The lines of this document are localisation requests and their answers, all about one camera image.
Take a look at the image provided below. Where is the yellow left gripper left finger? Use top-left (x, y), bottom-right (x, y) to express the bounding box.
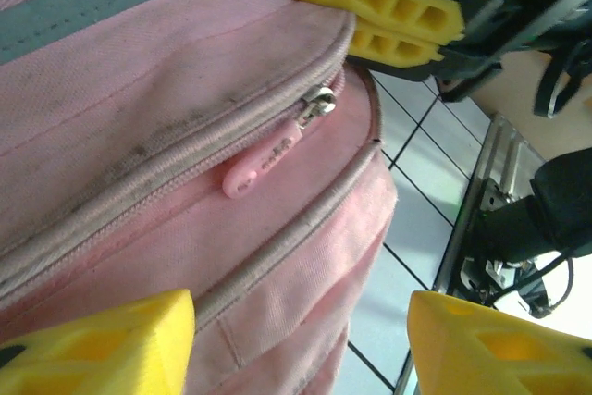
top-left (0, 287), bottom-right (196, 395)

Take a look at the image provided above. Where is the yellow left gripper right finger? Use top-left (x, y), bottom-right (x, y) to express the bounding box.
top-left (408, 290), bottom-right (592, 395)

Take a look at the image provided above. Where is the pink student backpack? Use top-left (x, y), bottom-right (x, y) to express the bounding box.
top-left (0, 0), bottom-right (399, 395)

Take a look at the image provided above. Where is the thin black cable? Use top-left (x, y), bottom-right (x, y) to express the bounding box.
top-left (533, 38), bottom-right (592, 119)

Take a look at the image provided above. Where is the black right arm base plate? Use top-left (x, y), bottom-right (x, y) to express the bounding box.
top-left (457, 177), bottom-right (556, 318)

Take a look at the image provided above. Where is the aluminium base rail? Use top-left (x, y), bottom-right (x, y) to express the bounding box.
top-left (397, 112), bottom-right (547, 395)

